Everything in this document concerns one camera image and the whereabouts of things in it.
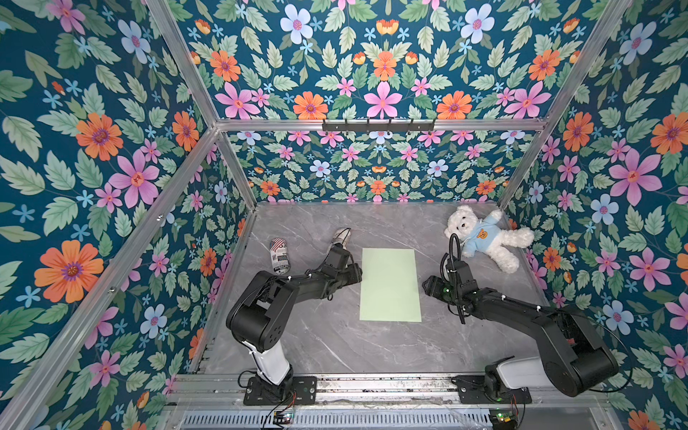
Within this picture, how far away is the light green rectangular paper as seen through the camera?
2.96ft

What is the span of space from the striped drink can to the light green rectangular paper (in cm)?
29

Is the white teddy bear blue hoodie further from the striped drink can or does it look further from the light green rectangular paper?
the striped drink can

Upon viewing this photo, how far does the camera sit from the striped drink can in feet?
3.21

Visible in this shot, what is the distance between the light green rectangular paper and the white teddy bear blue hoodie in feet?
0.71

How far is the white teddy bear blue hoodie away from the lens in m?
0.98
